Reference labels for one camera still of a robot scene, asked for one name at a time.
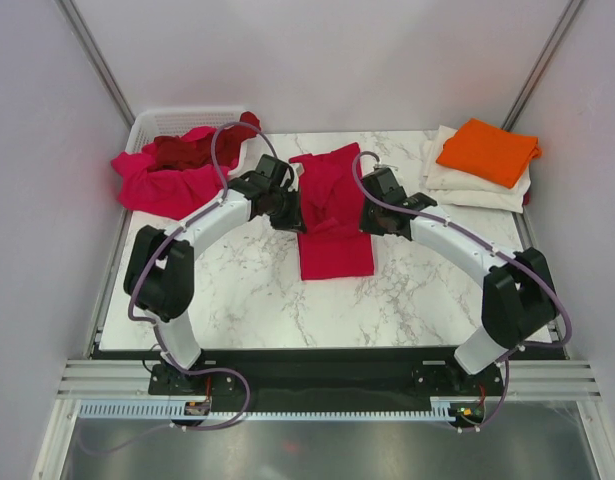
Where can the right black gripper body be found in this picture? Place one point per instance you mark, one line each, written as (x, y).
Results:
(370, 220)

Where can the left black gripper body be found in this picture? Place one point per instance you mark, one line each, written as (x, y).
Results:
(283, 209)

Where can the crimson red t shirt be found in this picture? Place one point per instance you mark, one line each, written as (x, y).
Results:
(331, 205)

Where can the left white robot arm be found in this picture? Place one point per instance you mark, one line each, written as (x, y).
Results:
(160, 276)

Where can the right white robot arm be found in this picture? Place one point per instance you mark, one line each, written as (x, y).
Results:
(518, 296)

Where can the folded white t shirt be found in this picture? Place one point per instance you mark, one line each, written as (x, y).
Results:
(449, 186)

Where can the pink magenta t shirt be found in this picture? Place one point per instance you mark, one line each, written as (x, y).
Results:
(166, 193)

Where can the dark red t shirt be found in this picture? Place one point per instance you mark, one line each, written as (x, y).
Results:
(193, 149)

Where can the folded orange t shirt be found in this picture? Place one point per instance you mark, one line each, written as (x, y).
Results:
(490, 153)

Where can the white plastic laundry basket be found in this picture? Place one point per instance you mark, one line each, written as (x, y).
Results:
(172, 121)

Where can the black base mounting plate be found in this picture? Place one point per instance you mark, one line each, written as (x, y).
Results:
(349, 377)

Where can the left wall aluminium rail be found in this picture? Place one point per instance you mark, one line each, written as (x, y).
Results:
(78, 25)

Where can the wall aluminium rail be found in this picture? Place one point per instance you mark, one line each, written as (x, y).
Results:
(548, 52)
(78, 25)

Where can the aluminium frame extrusion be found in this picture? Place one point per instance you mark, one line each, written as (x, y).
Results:
(549, 380)

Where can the right wall aluminium rail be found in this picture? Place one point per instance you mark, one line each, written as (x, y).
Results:
(548, 52)

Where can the white slotted cable duct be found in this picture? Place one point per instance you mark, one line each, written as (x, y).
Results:
(196, 408)

